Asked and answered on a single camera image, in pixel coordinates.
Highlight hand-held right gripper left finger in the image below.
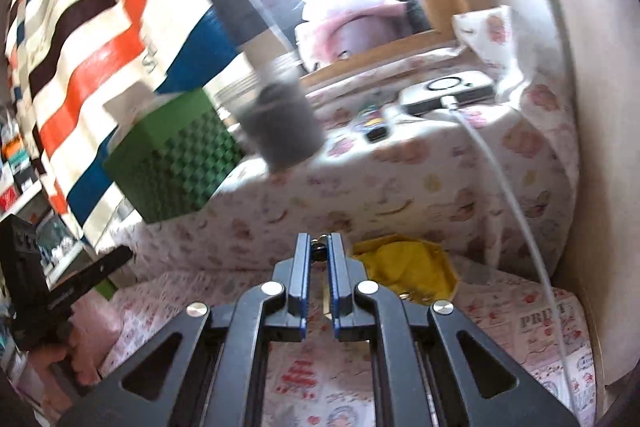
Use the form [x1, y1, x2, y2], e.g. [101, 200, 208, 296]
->
[59, 233, 312, 427]

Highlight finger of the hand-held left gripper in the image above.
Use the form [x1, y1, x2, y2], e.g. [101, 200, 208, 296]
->
[47, 246, 134, 309]

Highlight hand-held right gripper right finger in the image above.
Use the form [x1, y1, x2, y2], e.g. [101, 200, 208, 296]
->
[326, 233, 582, 427]

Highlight yellow paper box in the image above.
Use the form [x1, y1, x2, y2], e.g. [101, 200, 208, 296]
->
[352, 234, 460, 308]

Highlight person's left hand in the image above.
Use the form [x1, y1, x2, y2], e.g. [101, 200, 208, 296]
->
[27, 329, 103, 385]

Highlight yellow cloth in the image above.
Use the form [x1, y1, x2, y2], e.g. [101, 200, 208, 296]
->
[357, 239, 446, 297]

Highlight pink print tablecloth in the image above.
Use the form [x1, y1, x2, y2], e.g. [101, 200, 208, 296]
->
[100, 257, 600, 427]

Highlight bear print cloth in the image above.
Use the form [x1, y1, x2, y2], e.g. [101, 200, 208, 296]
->
[107, 4, 582, 290]

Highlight shelf with boxes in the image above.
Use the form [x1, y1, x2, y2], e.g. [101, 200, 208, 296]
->
[0, 102, 88, 278]

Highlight green checkered tissue box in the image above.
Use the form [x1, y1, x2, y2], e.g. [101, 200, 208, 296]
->
[102, 87, 246, 224]

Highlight white plastic jar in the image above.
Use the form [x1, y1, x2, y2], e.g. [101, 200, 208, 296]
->
[235, 57, 326, 172]

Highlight white power bank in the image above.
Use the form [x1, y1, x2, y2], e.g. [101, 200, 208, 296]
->
[398, 70, 497, 116]

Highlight striped curtain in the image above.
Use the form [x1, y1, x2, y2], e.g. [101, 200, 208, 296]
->
[7, 0, 303, 239]

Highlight pink fabric bundle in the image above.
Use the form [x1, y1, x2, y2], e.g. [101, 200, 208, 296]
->
[294, 0, 433, 74]

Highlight white cable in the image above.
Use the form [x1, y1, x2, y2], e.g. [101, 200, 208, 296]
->
[440, 94, 573, 410]

